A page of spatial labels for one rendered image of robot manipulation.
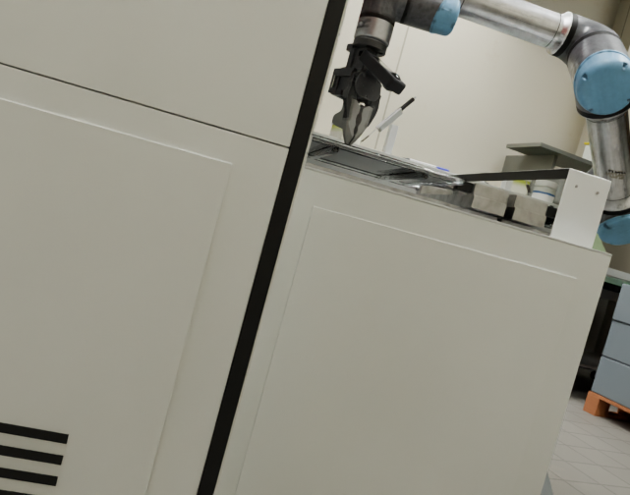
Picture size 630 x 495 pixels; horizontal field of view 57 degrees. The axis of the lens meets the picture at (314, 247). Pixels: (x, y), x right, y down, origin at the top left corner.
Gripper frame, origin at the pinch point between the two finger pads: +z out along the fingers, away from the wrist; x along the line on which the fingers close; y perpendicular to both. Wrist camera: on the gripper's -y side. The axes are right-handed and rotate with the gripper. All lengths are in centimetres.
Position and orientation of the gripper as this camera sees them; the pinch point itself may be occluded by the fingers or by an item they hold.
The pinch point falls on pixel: (351, 139)
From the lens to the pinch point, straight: 121.3
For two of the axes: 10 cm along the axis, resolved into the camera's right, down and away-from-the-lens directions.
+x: -7.4, -1.7, -6.6
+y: -6.2, -2.1, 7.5
